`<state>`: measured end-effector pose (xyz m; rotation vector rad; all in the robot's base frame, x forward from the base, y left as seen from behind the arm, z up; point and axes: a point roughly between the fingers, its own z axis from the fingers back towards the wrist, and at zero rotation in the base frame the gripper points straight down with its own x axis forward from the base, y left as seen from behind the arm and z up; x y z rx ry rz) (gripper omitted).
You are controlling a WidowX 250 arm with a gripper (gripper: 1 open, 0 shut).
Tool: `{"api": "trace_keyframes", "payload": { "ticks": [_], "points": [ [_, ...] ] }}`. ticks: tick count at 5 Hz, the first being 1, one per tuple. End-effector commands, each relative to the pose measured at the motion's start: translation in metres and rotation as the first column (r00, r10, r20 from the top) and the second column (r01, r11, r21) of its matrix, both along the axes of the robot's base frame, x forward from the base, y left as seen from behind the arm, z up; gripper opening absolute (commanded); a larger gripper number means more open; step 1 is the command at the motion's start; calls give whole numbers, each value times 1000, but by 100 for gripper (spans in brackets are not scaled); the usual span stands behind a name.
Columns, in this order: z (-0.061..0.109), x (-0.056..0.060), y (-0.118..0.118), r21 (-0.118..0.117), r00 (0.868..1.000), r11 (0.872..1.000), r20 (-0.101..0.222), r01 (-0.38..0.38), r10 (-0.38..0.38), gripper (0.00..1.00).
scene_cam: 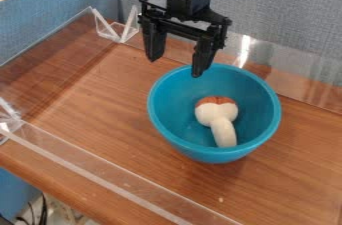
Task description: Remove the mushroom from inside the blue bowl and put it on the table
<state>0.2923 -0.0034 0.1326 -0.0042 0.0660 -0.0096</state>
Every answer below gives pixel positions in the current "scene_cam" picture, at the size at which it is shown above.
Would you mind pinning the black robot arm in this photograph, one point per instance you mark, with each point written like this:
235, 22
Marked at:
189, 7

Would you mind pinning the toy mushroom brown cap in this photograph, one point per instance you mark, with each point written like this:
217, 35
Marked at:
215, 112

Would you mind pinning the clear acrylic front barrier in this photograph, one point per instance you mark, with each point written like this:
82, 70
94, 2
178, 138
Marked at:
163, 202

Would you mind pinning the blue plastic bowl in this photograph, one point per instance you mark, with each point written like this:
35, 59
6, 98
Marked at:
171, 102

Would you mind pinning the clear acrylic barrier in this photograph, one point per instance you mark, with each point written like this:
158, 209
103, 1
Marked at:
27, 27
300, 75
163, 202

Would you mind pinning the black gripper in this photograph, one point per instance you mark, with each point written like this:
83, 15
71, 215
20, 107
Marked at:
205, 26

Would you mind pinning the clear acrylic back barrier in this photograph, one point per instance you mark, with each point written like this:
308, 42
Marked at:
300, 75

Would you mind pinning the clear acrylic left barrier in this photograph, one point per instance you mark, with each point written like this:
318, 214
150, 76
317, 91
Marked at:
27, 27

